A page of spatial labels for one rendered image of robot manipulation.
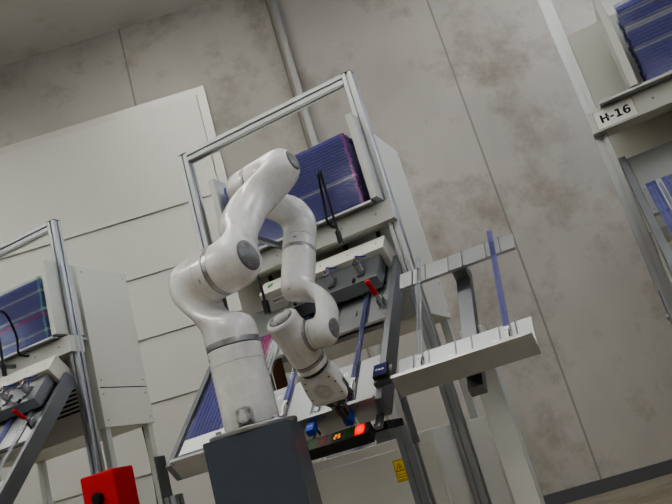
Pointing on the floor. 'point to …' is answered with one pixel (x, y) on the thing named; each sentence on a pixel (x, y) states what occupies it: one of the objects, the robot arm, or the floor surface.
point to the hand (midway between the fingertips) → (343, 410)
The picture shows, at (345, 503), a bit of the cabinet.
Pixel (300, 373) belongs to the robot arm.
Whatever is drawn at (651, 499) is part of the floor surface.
